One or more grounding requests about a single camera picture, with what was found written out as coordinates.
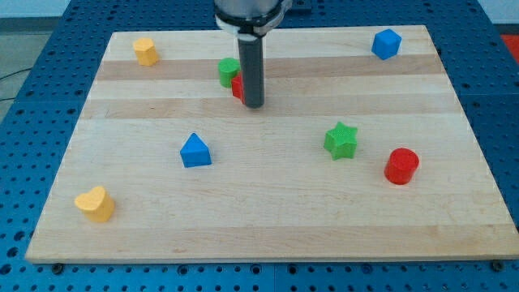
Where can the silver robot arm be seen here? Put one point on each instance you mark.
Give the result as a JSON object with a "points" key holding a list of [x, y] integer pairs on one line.
{"points": [[249, 20]]}

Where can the green circle block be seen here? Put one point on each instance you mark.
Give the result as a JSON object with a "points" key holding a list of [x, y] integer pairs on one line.
{"points": [[228, 68]]}

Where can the yellow hexagon block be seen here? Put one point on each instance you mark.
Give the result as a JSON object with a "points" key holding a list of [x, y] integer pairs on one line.
{"points": [[145, 51]]}

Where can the blue triangle block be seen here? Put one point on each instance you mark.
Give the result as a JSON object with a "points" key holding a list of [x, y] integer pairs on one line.
{"points": [[195, 152]]}

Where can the red block behind rod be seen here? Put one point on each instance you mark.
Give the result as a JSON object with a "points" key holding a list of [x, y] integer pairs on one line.
{"points": [[237, 88]]}

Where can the green star block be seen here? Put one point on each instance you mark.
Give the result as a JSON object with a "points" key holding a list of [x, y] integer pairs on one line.
{"points": [[341, 141]]}

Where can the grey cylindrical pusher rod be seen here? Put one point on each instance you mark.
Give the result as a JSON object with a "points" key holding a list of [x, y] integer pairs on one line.
{"points": [[252, 67]]}

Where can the wooden board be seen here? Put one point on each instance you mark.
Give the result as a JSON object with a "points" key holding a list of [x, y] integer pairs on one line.
{"points": [[273, 192]]}

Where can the red cylinder block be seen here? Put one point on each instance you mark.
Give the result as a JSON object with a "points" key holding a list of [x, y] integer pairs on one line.
{"points": [[401, 166]]}

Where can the blue cube block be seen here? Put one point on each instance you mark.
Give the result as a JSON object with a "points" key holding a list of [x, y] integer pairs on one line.
{"points": [[386, 44]]}

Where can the yellow heart block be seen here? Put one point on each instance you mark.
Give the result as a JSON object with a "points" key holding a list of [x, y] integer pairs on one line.
{"points": [[96, 205]]}

